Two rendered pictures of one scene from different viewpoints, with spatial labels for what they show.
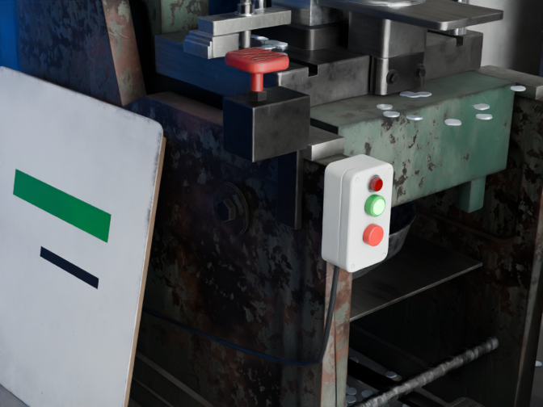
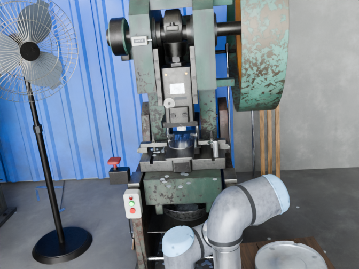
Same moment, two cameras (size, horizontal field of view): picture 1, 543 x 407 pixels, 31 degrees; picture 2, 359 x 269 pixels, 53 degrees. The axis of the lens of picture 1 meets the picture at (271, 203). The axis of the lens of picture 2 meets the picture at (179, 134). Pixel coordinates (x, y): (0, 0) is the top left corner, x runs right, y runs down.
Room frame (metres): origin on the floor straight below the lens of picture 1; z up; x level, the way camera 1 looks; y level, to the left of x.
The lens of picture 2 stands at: (0.24, -1.41, 1.44)
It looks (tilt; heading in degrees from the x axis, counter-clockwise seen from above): 19 degrees down; 46
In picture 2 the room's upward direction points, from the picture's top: 5 degrees counter-clockwise
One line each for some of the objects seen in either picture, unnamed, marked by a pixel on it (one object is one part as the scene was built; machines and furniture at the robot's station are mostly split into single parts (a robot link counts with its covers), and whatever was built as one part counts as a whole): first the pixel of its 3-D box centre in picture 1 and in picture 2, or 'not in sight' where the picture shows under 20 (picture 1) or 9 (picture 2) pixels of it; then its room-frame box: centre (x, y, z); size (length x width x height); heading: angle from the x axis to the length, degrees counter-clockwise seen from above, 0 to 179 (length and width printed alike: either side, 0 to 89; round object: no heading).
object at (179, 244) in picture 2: not in sight; (180, 248); (0.99, -0.59, 0.62); 0.13 x 0.12 x 0.14; 162
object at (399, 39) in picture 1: (404, 45); (181, 159); (1.42, -0.19, 0.72); 0.25 x 0.14 x 0.14; 41
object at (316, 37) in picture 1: (321, 23); (182, 146); (1.56, -0.07, 0.72); 0.20 x 0.16 x 0.03; 131
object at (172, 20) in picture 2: not in sight; (174, 45); (1.55, -0.08, 1.27); 0.21 x 0.12 x 0.34; 41
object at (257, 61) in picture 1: (256, 84); (115, 166); (1.16, 0.02, 0.72); 0.07 x 0.06 x 0.08; 41
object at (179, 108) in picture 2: not in sight; (178, 92); (1.52, -0.10, 1.04); 0.17 x 0.15 x 0.30; 41
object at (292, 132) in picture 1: (267, 161); (121, 184); (1.18, 0.01, 0.62); 0.10 x 0.06 x 0.20; 131
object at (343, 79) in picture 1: (322, 52); (183, 154); (1.55, -0.08, 0.68); 0.45 x 0.30 x 0.06; 131
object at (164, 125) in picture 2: not in sight; (181, 121); (1.56, -0.07, 0.86); 0.20 x 0.16 x 0.05; 131
